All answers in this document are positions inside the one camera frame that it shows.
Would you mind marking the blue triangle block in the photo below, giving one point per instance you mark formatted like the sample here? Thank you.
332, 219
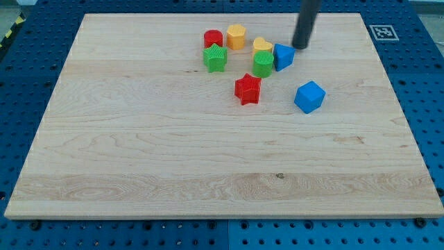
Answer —
283, 55

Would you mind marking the yellow hexagon block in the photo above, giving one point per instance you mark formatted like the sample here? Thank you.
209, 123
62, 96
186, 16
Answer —
236, 36

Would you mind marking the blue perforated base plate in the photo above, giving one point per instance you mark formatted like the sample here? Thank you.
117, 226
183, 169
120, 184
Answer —
35, 57

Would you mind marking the yellow heart block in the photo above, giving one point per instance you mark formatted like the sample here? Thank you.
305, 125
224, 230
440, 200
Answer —
261, 44

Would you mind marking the blue cube block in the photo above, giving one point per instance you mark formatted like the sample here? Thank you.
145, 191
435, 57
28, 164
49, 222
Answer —
309, 97

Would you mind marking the red cylinder block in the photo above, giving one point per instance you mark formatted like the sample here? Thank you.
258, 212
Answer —
213, 37

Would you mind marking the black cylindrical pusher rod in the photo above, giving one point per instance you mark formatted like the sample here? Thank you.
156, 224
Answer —
305, 24

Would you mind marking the green cylinder block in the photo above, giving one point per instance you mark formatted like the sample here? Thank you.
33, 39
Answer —
263, 64

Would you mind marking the red star block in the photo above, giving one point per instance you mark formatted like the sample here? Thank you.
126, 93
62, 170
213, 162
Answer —
247, 89

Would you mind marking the green star block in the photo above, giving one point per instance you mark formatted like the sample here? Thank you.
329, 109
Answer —
215, 58

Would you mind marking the wooden board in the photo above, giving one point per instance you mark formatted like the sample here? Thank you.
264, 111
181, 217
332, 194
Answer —
137, 128

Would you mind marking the white fiducial marker tag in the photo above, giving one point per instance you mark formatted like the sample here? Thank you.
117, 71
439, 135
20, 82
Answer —
382, 32

